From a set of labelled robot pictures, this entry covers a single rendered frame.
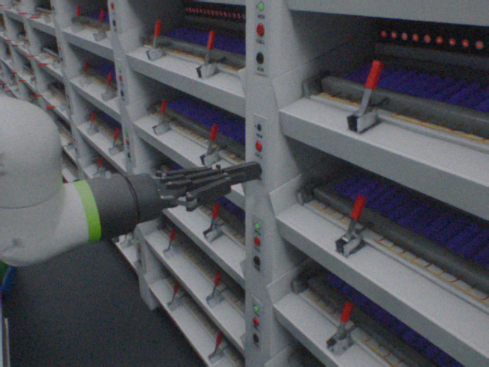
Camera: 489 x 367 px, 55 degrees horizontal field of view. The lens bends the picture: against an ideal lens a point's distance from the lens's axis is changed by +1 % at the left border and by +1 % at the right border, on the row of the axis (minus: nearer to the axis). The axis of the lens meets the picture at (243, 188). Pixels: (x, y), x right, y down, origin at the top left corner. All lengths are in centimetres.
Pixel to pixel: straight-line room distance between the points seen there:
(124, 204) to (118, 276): 125
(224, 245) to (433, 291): 56
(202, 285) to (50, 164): 78
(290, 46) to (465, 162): 33
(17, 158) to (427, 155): 47
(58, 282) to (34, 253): 130
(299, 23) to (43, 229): 47
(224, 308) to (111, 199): 61
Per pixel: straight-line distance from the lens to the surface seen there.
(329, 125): 68
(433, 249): 70
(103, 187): 69
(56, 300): 187
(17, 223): 64
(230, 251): 108
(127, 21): 137
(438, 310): 66
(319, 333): 88
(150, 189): 71
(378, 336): 84
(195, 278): 133
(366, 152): 64
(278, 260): 89
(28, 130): 59
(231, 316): 120
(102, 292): 186
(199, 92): 101
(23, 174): 60
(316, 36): 79
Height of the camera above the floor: 107
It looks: 24 degrees down
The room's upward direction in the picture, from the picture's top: straight up
